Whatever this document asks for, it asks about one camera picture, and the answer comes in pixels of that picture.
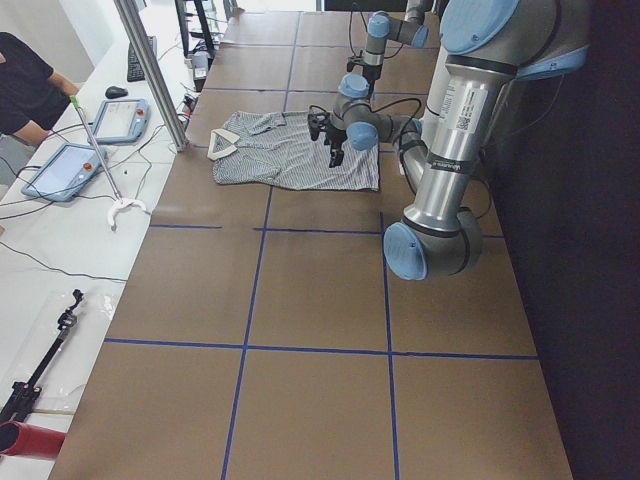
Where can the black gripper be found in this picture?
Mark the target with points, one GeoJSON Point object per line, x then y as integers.
{"type": "Point", "coordinates": [337, 142]}
{"type": "Point", "coordinates": [368, 76]}

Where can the navy white striped polo shirt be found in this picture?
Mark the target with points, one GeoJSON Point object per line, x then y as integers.
{"type": "Point", "coordinates": [276, 149]}

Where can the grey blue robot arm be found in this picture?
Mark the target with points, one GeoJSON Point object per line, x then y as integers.
{"type": "Point", "coordinates": [484, 46]}
{"type": "Point", "coordinates": [382, 28]}

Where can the far teach pendant tablet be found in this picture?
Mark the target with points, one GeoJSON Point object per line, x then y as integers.
{"type": "Point", "coordinates": [121, 121]}

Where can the teach pendant tablet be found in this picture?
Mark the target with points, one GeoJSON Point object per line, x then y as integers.
{"type": "Point", "coordinates": [64, 174]}
{"type": "Point", "coordinates": [121, 121]}

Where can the white reacher grabber tool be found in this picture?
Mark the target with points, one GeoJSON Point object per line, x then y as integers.
{"type": "Point", "coordinates": [120, 202]}

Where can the black computer mouse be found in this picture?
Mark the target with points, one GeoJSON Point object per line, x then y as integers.
{"type": "Point", "coordinates": [115, 92]}

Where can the near teach pendant tablet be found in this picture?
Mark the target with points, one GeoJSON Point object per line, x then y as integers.
{"type": "Point", "coordinates": [64, 174]}

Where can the seated person black shirt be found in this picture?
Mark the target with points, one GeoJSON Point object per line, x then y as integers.
{"type": "Point", "coordinates": [33, 94]}

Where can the red cylinder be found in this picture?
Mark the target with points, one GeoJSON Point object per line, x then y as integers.
{"type": "Point", "coordinates": [31, 441]}

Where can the aluminium frame post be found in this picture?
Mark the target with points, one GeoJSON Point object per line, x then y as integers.
{"type": "Point", "coordinates": [137, 35]}

